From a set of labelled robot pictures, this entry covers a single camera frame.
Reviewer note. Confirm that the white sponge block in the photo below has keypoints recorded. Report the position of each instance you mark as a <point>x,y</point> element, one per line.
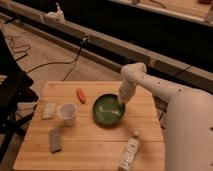
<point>48,111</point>

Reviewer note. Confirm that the long metal rail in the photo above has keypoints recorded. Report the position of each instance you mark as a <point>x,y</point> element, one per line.
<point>179,48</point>

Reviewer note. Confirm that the black chair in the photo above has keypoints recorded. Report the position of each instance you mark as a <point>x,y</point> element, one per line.
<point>14,89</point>

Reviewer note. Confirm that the cream rounded end effector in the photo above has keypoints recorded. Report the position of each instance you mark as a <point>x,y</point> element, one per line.
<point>122,99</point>

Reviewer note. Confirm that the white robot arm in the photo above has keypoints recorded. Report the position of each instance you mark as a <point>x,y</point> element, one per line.
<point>189,118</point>

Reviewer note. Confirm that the grey rectangular block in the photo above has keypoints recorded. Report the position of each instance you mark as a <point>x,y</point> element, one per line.
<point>54,140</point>

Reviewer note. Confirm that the clear plastic cup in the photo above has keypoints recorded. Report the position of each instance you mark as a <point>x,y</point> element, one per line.
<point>67,112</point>

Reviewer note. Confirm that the green ceramic bowl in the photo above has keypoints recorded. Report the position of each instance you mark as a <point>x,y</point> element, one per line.
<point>107,111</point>

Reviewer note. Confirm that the white device on rail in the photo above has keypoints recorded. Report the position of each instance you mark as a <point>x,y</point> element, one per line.
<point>58,15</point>

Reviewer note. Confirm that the orange carrot piece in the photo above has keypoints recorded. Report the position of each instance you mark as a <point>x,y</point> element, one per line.
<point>81,96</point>

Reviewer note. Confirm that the white tube bottle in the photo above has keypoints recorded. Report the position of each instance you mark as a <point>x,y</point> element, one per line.
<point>130,152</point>

